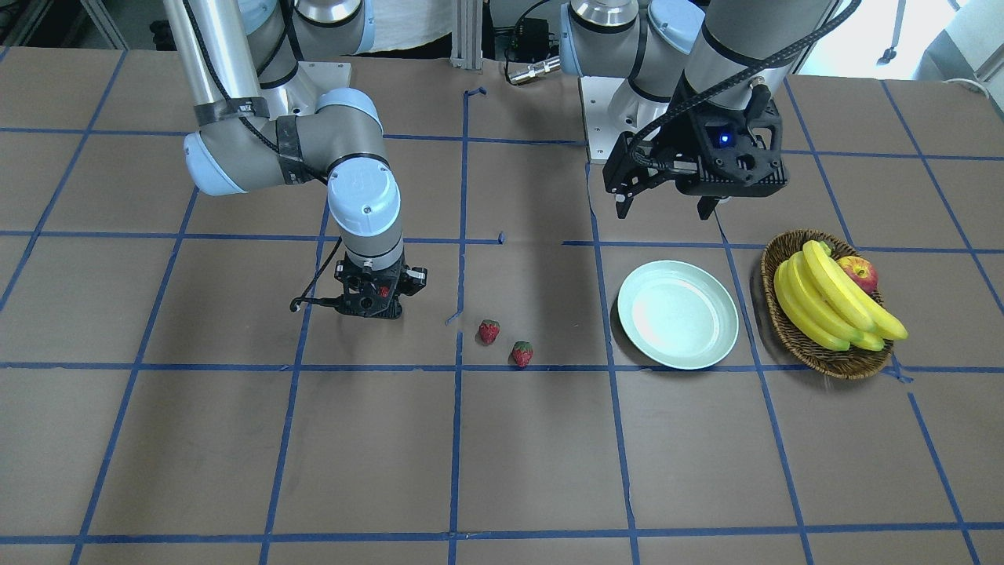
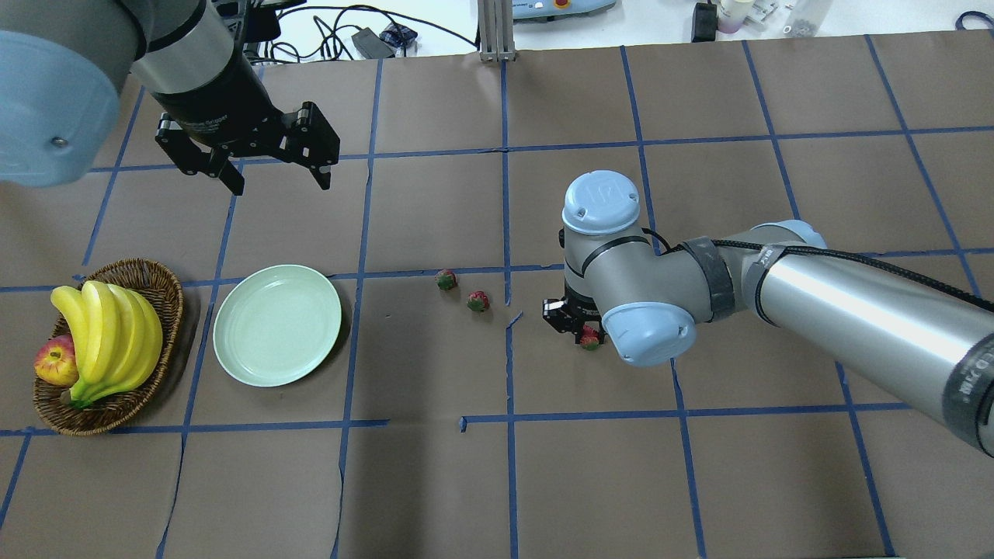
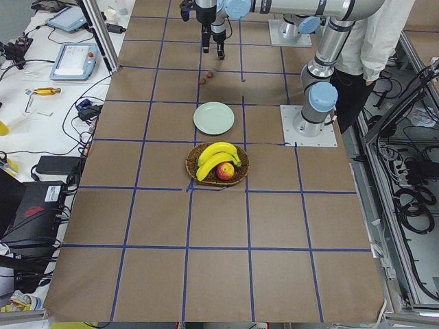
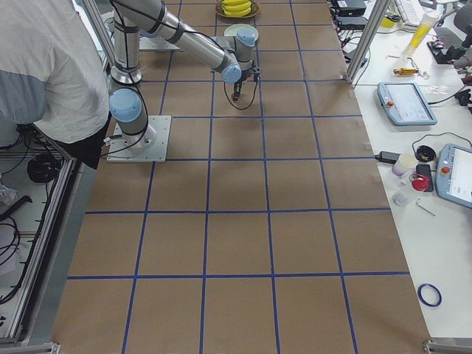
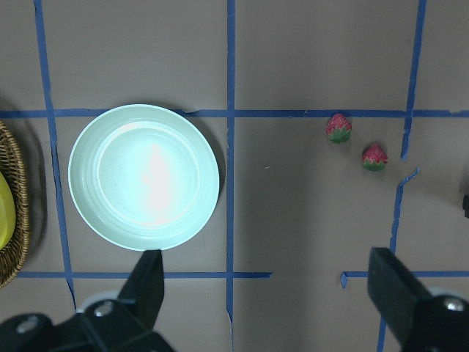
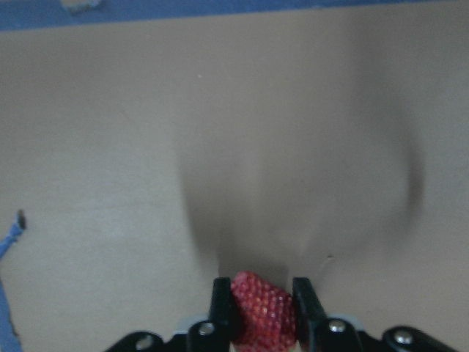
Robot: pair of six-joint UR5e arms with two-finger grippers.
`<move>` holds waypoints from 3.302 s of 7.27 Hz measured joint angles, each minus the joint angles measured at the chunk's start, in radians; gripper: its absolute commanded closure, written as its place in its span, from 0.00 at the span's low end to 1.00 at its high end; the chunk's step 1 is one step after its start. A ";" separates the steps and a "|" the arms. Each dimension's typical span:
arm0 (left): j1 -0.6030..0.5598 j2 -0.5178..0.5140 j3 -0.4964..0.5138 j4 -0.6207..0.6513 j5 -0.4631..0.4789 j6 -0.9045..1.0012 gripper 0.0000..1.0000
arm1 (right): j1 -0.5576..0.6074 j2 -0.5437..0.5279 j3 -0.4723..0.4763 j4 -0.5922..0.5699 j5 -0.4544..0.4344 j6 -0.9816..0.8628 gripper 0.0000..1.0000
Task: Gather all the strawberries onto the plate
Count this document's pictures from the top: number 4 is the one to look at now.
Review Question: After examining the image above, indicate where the aluminium frame rail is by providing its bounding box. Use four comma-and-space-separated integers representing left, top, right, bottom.
0, 121, 88, 346

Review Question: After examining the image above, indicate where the lower teach pendant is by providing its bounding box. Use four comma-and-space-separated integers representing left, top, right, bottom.
435, 144, 471, 209

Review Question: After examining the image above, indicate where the white paper cup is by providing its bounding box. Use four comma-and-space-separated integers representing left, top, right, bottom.
392, 153, 418, 176

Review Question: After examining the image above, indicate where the teach pendant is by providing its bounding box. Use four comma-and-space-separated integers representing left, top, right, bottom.
435, 144, 471, 209
377, 82, 437, 126

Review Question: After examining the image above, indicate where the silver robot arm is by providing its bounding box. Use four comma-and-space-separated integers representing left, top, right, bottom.
109, 1, 260, 141

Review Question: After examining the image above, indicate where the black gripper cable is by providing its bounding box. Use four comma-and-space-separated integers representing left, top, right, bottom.
223, 75, 261, 111

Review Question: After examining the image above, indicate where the blue tape roll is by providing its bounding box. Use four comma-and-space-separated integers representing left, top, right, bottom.
417, 283, 443, 308

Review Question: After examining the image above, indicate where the yellow bottle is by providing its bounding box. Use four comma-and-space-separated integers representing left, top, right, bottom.
403, 11, 440, 56

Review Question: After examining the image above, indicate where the gold metal tool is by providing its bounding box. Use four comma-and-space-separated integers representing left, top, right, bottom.
392, 68, 419, 76

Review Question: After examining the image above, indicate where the black round dish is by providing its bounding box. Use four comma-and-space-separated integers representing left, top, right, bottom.
414, 145, 437, 163

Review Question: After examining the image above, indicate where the yellow banana bunch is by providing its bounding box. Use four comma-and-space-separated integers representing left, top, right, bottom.
220, 0, 252, 17

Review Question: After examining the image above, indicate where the person in white shirt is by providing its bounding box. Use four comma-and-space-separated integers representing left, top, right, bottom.
1, 1, 111, 169

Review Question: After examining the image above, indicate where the black cable coil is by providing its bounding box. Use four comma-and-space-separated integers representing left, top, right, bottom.
27, 153, 62, 184

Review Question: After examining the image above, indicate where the light green plate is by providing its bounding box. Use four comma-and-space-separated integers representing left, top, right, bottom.
223, 24, 259, 40

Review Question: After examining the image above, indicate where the red round object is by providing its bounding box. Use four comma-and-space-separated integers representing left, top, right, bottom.
409, 173, 430, 192

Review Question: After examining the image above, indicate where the aluminium frame post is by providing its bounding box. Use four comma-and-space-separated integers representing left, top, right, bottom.
345, 0, 390, 83

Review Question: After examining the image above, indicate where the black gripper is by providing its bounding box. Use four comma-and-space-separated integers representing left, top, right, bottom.
232, 62, 261, 99

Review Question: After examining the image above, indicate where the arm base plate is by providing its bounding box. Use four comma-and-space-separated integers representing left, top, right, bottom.
105, 115, 172, 163
139, 35, 181, 52

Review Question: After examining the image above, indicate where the upper teach pendant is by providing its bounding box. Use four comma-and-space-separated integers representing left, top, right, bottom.
377, 82, 437, 126

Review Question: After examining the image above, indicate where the black smartphone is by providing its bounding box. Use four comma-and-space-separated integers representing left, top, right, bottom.
415, 164, 435, 192

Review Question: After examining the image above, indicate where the black power brick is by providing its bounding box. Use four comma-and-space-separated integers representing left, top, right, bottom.
375, 150, 400, 164

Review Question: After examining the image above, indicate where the wicker basket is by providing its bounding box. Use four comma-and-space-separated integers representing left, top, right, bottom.
215, 1, 260, 18

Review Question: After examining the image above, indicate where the hex key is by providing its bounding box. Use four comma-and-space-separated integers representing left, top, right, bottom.
415, 198, 436, 217

